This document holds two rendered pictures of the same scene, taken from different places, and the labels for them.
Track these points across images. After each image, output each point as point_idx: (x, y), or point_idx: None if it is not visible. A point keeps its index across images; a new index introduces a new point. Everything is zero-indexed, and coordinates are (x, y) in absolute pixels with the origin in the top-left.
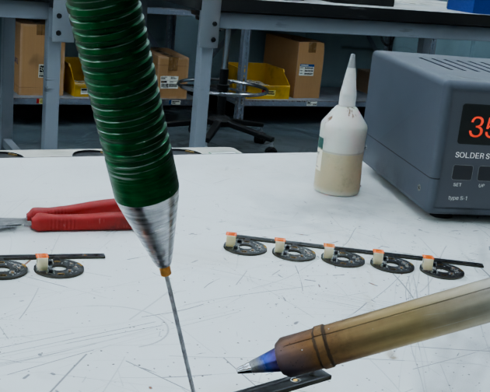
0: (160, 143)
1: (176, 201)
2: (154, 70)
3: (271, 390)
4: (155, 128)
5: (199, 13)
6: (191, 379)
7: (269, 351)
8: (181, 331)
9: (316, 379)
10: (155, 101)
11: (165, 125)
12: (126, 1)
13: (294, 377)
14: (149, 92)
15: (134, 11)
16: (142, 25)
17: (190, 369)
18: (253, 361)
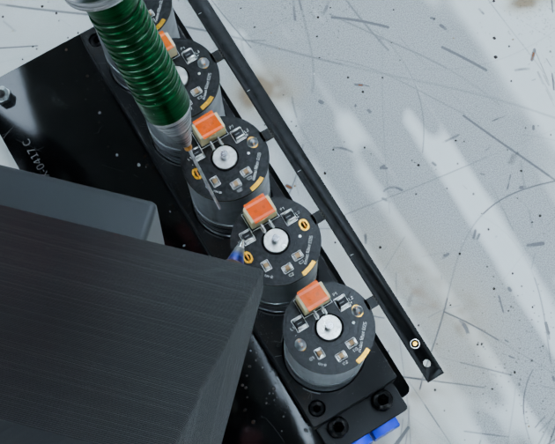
0: (136, 96)
1: (157, 128)
2: (127, 67)
3: (391, 317)
4: (128, 86)
5: None
6: (215, 202)
7: (233, 257)
8: (203, 179)
9: (418, 364)
10: (127, 78)
11: (143, 94)
12: (92, 23)
13: (419, 344)
14: (120, 70)
15: (99, 32)
16: (110, 42)
17: (212, 197)
18: (236, 248)
